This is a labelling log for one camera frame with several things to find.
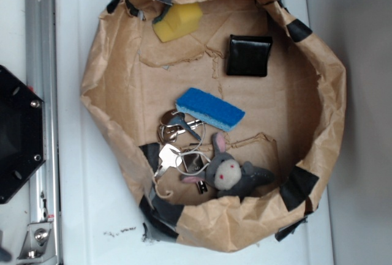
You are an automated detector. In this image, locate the blue sponge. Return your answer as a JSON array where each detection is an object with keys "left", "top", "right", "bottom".
[{"left": 175, "top": 88, "right": 245, "bottom": 132}]

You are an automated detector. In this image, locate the silver key bunch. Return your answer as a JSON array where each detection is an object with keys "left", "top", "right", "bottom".
[{"left": 157, "top": 109, "right": 203, "bottom": 144}]

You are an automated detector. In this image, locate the silver metal tag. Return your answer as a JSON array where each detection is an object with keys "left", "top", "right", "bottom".
[{"left": 183, "top": 154, "right": 208, "bottom": 194}]

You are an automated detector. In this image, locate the silver flat key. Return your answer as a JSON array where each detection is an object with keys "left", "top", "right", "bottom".
[{"left": 154, "top": 144, "right": 183, "bottom": 180}]

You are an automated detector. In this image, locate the grey plush donkey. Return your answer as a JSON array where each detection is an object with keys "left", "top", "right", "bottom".
[{"left": 181, "top": 132, "right": 274, "bottom": 199}]

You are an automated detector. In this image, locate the brown paper bag bin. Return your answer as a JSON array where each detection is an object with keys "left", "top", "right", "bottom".
[{"left": 81, "top": 0, "right": 346, "bottom": 252}]

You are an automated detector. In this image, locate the yellow sponge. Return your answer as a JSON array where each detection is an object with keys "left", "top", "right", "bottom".
[{"left": 153, "top": 3, "right": 203, "bottom": 42}]

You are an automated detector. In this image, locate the thin wire key ring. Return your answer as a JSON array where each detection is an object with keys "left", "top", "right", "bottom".
[{"left": 173, "top": 121, "right": 213, "bottom": 176}]

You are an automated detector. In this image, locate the black hexagonal mount plate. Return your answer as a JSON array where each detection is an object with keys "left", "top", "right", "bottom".
[{"left": 1, "top": 66, "right": 45, "bottom": 204}]

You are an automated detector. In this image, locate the aluminium frame rail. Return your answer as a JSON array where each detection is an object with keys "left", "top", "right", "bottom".
[{"left": 25, "top": 0, "right": 63, "bottom": 264}]

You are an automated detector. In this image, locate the metal corner bracket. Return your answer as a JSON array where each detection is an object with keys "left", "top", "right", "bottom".
[{"left": 17, "top": 222, "right": 54, "bottom": 264}]

